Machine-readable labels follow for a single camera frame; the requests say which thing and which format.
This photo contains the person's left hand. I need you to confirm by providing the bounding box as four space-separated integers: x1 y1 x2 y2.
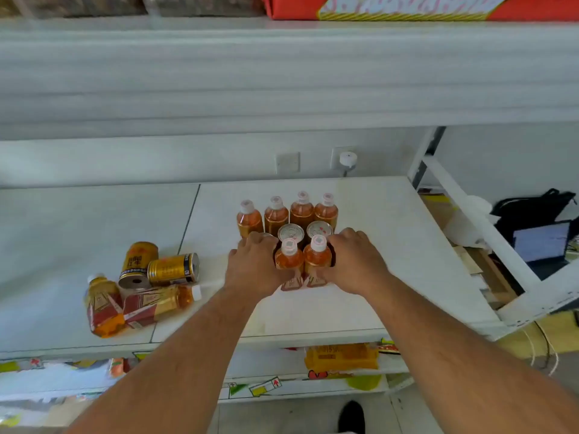
224 231 295 300

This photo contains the person's right hand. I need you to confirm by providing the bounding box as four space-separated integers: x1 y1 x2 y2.
312 227 391 298

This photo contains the white metal shelf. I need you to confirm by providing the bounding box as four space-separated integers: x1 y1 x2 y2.
0 15 579 405

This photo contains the person's left forearm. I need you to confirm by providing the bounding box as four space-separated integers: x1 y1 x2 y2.
68 284 272 434

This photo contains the person's right forearm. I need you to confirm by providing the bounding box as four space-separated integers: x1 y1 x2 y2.
361 271 579 434

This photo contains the person's black shoe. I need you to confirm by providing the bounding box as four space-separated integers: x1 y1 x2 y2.
338 400 366 434

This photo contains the yellow snack packet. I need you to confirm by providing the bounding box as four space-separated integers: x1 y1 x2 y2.
303 343 380 374

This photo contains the white round plug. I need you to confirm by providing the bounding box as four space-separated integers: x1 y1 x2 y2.
339 151 358 178

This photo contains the white paper roll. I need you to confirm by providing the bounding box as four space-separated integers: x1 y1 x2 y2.
445 193 494 249

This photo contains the yellow-green plastic bag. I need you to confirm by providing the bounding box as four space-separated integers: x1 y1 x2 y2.
346 374 383 392

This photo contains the brown cardboard box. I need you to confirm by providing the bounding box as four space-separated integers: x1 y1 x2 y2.
420 189 521 310

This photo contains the pile of colourful snack packets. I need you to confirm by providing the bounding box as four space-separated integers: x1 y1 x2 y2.
0 354 139 380

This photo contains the black backpack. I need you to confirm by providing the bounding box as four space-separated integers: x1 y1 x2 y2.
490 188 578 242

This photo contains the black laptop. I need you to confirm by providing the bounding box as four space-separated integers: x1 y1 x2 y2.
512 220 574 280

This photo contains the low wooden table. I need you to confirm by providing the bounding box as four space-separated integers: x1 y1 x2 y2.
495 309 579 360

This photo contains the red biscuit packet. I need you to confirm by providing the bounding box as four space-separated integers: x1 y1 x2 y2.
260 0 579 22

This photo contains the white cable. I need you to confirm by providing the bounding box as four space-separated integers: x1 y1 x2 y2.
522 320 560 376

